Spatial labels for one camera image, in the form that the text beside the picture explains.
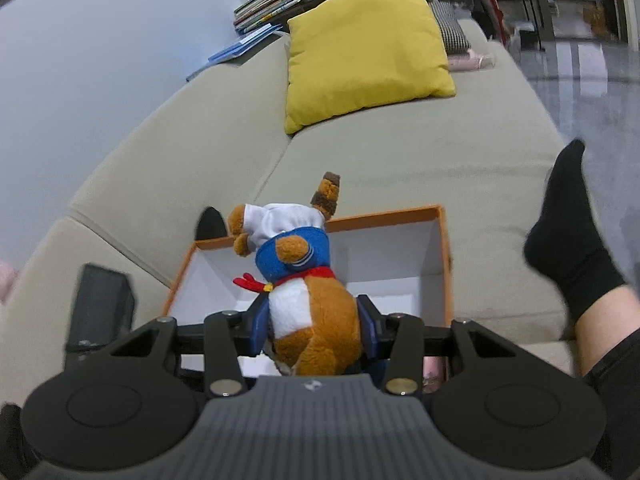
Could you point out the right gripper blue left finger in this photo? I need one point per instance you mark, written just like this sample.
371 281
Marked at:
259 315

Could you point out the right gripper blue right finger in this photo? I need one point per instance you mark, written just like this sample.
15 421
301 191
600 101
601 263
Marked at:
371 326

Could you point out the plush bear blue outfit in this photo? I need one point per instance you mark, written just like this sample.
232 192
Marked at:
313 326

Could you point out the orange cardboard storage box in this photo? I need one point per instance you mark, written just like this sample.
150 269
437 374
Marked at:
399 259

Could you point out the person left leg black sock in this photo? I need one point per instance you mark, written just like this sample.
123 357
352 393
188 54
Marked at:
210 225

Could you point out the person leg black sock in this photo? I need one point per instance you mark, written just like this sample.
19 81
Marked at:
210 225
565 246

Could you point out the beige fabric sofa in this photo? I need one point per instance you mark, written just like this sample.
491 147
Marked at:
484 155

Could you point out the person right leg black sock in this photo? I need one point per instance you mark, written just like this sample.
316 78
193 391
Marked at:
565 246

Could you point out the yellow cushion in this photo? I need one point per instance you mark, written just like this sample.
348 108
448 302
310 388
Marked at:
347 55

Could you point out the black white checkered cushion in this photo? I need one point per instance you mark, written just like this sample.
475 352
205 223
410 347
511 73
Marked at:
453 37

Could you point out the stack of books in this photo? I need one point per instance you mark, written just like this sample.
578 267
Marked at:
270 5

